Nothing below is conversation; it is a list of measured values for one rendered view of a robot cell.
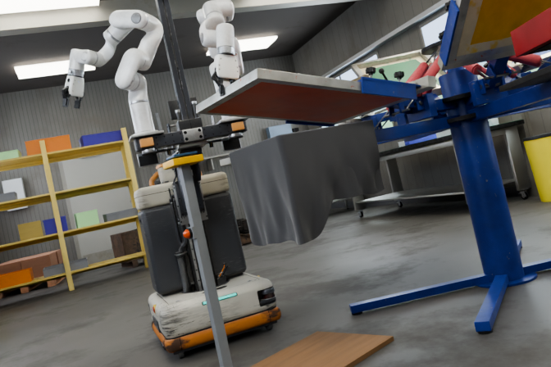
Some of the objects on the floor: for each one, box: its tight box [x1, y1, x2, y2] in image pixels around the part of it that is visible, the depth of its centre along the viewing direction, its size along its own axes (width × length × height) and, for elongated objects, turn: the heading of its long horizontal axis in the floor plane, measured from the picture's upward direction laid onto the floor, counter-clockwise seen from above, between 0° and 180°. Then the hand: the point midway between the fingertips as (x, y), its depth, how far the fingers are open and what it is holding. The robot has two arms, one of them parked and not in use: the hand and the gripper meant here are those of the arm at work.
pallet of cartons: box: [0, 249, 66, 299], centre depth 857 cm, size 140×98×47 cm
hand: (227, 91), depth 224 cm, fingers closed on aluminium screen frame, 4 cm apart
